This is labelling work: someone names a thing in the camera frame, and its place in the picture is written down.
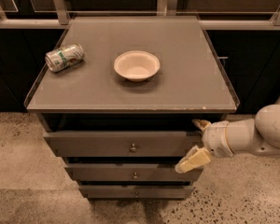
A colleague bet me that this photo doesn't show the crushed green white can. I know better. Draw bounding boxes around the crushed green white can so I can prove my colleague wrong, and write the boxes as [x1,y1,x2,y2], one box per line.
[45,44,84,73]

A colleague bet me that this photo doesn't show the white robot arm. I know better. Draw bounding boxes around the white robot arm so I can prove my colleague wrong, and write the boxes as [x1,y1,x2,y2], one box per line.
[175,96,280,174]

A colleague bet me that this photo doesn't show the grey top drawer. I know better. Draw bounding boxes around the grey top drawer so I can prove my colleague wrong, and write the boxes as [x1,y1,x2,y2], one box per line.
[44,131,203,157]

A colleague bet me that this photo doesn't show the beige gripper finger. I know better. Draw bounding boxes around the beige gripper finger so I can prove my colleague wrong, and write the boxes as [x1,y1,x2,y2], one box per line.
[192,119,211,132]
[175,146,211,174]

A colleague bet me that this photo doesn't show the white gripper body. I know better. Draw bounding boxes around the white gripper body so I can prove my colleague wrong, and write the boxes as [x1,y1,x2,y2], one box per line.
[202,120,233,158]

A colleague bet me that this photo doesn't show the metal glass railing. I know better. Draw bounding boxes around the metal glass railing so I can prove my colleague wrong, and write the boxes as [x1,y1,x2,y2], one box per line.
[0,0,280,30]

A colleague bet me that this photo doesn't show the grey drawer cabinet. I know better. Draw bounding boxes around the grey drawer cabinet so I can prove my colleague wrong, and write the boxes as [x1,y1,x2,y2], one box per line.
[25,17,239,187]

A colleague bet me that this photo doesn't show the grey bottom drawer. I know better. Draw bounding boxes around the grey bottom drawer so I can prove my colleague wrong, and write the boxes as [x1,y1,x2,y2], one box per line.
[79,185,193,200]

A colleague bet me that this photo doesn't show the grey middle drawer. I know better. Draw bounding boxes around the grey middle drawer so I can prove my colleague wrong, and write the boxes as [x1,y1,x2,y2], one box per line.
[65,163,203,182]

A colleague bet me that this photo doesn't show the grey drawer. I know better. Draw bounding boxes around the grey drawer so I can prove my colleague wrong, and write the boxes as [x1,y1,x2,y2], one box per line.
[44,131,203,157]
[65,163,203,182]
[79,185,193,200]

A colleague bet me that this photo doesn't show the white paper bowl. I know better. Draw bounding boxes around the white paper bowl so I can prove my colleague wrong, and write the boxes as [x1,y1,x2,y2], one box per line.
[113,50,161,82]

